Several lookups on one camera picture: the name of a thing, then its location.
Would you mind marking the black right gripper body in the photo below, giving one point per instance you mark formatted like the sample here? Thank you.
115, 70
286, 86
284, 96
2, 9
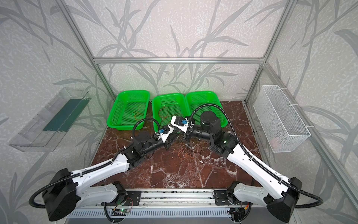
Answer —
184, 133

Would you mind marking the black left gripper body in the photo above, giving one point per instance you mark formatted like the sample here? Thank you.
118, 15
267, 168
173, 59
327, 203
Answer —
165, 140

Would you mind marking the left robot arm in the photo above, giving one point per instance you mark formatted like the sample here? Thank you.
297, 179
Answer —
68, 191

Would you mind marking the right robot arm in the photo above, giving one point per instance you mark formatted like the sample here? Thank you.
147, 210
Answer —
229, 146

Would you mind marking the middle green plastic basket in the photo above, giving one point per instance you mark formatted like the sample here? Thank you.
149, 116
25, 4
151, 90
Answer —
169, 105

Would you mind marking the green plastic basket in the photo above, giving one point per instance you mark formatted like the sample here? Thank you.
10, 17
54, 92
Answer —
198, 98
169, 105
129, 108

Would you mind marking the right green plastic basket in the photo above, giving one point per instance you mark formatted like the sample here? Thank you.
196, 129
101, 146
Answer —
198, 98

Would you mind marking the left green plastic basket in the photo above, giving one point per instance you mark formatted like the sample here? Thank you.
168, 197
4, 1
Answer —
129, 108

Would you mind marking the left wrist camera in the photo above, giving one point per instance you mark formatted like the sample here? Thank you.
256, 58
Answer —
164, 133

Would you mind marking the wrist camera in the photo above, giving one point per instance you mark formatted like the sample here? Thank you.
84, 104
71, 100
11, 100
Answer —
181, 124
164, 133

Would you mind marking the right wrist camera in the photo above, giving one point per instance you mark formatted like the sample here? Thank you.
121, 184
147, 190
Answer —
181, 124

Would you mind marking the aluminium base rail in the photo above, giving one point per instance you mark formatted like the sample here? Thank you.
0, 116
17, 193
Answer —
179, 197

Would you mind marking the white wire mesh basket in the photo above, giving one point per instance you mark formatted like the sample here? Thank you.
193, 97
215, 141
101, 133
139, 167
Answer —
281, 123

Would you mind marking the aluminium frame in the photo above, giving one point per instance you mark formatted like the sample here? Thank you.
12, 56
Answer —
345, 182

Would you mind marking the clear acrylic wall shelf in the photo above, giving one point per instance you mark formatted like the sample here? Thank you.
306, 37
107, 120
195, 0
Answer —
46, 130

